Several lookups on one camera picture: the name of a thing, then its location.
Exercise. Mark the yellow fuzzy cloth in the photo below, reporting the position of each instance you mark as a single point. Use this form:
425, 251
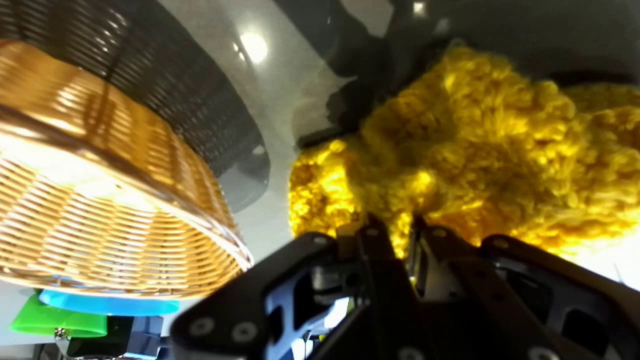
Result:
481, 146

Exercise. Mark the small blue bowl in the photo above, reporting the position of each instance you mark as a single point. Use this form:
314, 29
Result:
112, 302

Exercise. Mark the small oval wicker basket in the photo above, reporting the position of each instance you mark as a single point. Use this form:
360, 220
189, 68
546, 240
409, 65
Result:
101, 206

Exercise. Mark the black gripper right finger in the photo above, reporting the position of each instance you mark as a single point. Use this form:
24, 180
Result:
526, 292

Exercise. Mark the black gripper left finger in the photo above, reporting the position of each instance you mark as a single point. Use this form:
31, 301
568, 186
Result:
313, 292

